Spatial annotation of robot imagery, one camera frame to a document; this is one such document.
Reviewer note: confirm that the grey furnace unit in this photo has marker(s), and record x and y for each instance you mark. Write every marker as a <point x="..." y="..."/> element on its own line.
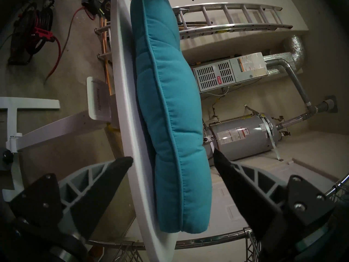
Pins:
<point x="226" y="73"/>

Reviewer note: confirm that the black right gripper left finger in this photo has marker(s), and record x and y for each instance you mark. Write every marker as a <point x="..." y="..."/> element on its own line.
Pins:
<point x="90" y="201"/>

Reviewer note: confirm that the white folding table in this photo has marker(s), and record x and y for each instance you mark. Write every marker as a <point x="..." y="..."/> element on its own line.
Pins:
<point x="122" y="100"/>

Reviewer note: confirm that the teal tufted seat cushion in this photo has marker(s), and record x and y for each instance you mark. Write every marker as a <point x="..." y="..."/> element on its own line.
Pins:
<point x="169" y="114"/>

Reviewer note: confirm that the grey metal flue pipe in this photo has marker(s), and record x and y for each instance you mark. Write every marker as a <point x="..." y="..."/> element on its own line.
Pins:
<point x="297" y="84"/>

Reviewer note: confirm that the silver flexible duct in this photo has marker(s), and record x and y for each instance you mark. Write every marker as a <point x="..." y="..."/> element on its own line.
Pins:
<point x="295" y="52"/>

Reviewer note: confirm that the grey water heater tank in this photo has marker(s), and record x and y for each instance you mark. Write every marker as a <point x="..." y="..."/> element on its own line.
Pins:
<point x="240" y="138"/>

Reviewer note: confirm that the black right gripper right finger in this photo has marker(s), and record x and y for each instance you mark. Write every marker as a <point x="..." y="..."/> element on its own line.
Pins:
<point x="256" y="204"/>

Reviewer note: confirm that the aluminium extension ladder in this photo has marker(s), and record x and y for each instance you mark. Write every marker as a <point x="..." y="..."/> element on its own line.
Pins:
<point x="231" y="26"/>

